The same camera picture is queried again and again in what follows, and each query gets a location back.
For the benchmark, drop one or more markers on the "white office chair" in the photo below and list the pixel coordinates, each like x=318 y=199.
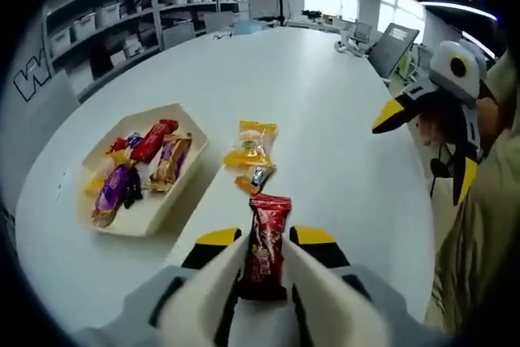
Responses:
x=361 y=34

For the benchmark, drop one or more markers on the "light blue mask pack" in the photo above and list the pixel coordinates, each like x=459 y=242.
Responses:
x=248 y=27

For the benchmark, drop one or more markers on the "black bag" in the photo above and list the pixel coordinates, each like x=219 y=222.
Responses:
x=97 y=60

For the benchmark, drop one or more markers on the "green potted plant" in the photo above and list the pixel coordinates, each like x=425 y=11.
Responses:
x=313 y=13

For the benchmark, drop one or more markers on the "small orange blue food candy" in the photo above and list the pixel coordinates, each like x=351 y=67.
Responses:
x=254 y=178

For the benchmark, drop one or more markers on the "gold purple food packet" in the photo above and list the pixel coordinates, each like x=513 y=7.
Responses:
x=170 y=162

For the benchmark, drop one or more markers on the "small blue purple food candy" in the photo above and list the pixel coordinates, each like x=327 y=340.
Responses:
x=135 y=138

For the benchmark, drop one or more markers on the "person's beige shirt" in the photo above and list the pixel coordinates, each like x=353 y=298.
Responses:
x=479 y=241

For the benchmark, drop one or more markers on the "outlined letter wall sign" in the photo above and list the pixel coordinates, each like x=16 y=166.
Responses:
x=32 y=81

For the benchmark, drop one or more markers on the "small red food packet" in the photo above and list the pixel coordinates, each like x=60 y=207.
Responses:
x=118 y=144

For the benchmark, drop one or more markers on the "cream hexagonal container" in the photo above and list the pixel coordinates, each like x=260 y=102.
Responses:
x=101 y=154

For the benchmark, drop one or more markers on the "bright red food packet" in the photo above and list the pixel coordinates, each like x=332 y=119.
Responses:
x=152 y=140

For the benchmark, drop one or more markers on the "grey tilted panel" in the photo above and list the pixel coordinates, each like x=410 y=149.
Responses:
x=394 y=48

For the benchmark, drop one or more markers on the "dark red food packet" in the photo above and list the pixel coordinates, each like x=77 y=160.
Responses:
x=266 y=245

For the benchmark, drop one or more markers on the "grey metal shelving rack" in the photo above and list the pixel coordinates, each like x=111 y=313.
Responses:
x=156 y=18

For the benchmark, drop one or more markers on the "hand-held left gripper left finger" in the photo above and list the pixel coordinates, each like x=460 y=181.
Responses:
x=134 y=306

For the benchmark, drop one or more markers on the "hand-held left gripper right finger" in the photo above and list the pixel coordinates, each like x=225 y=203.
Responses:
x=378 y=294

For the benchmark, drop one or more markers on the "ceiling light strip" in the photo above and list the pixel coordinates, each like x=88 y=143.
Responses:
x=459 y=7

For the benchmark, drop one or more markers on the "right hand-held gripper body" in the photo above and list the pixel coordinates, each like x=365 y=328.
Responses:
x=447 y=79

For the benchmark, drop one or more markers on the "row of white storage bins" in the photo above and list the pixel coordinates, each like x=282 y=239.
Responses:
x=83 y=26

